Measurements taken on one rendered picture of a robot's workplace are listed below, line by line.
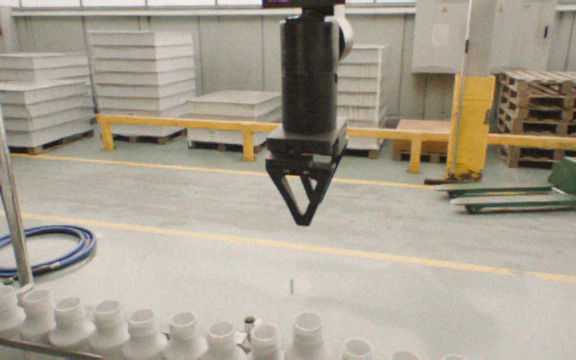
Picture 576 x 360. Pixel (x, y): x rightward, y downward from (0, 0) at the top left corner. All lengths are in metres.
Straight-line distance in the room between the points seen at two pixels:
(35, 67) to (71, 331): 7.21
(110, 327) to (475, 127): 4.57
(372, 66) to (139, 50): 3.09
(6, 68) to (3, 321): 7.45
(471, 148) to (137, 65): 4.39
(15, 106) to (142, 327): 6.28
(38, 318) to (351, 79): 5.31
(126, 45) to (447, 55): 4.40
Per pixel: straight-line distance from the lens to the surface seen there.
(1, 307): 0.82
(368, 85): 5.84
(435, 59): 7.18
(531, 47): 7.31
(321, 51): 0.45
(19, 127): 6.92
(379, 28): 7.51
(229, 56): 8.10
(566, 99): 6.01
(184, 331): 0.66
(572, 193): 5.00
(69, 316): 0.75
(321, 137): 0.45
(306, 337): 0.58
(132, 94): 6.96
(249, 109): 6.08
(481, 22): 5.11
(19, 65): 8.04
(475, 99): 4.99
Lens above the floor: 1.53
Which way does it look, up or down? 18 degrees down
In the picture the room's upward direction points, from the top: straight up
